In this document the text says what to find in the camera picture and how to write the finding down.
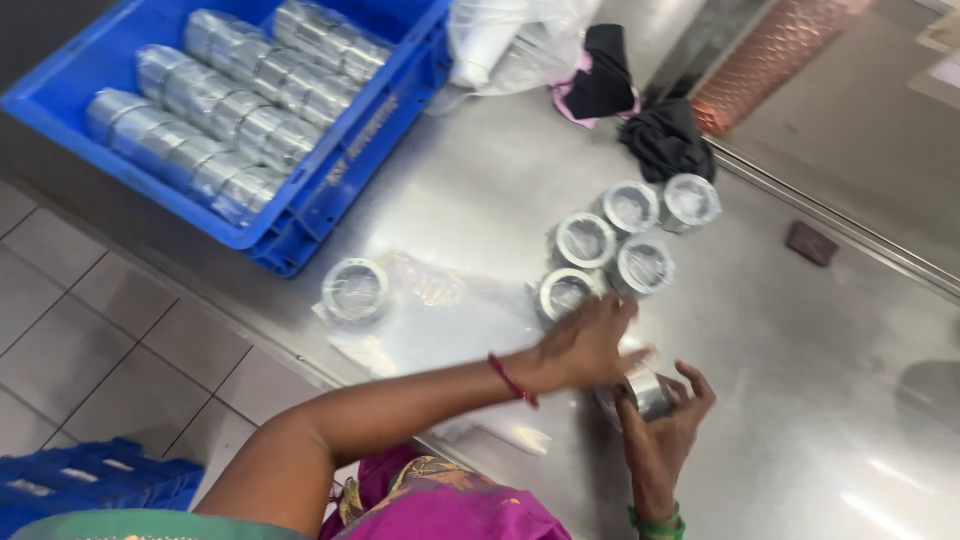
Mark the person's left hand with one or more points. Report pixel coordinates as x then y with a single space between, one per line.
581 349

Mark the person's right hand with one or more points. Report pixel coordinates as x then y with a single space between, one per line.
664 442

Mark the green bangle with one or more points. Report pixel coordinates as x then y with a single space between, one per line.
660 527

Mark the flat clear plastic bags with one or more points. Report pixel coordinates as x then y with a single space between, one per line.
442 330

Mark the magenta patterned garment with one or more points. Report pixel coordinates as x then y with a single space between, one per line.
442 502

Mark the brown rectangular block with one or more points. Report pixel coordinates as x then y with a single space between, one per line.
811 243

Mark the black and pink cloth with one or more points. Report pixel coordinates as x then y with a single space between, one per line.
600 75

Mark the clear plastic bag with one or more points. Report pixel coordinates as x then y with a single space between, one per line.
517 45

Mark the copper mesh panel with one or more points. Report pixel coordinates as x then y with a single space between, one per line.
765 60

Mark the rows of wrapped metal rings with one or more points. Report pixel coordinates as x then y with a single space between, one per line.
225 112

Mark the green sleeve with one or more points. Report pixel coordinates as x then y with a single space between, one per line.
150 526

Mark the blue slatted plastic crate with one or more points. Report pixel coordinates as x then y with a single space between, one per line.
90 484

